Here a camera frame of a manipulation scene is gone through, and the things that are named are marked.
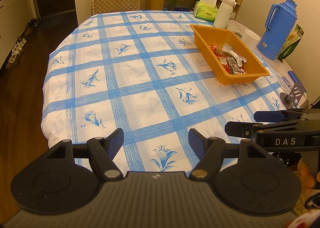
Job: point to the person's right hand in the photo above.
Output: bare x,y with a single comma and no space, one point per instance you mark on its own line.
306,175

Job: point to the grey phone stand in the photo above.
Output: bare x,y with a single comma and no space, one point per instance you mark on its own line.
296,93

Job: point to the white cup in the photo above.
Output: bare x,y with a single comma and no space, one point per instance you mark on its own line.
250,39

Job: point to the white thermos bottle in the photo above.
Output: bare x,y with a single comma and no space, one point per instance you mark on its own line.
222,15

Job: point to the orange plastic tray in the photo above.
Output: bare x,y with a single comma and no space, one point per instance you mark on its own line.
207,40

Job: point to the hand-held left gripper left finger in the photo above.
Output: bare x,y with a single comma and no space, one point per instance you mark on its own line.
116,140

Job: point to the green tissue pack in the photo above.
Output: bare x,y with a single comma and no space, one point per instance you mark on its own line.
205,13

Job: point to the white cabinet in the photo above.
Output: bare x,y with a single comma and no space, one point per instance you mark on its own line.
15,6

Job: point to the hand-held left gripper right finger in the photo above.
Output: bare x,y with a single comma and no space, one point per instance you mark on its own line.
196,142

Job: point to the pile of snack packets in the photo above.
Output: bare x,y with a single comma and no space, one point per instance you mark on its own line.
230,63

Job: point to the blue checked tablecloth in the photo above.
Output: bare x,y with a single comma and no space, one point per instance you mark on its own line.
140,80

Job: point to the row of shoes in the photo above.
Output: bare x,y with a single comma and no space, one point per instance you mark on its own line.
15,50

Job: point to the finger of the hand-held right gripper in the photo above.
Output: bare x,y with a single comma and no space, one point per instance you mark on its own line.
237,129
268,116

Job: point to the grey cloth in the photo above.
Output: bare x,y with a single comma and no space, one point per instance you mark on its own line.
237,32

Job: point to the blue thermos jug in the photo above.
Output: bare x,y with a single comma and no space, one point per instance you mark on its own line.
277,30

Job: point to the green and white bag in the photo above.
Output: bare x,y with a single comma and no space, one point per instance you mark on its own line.
291,45

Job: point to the blue and white box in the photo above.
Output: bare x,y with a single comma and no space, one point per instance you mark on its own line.
285,82

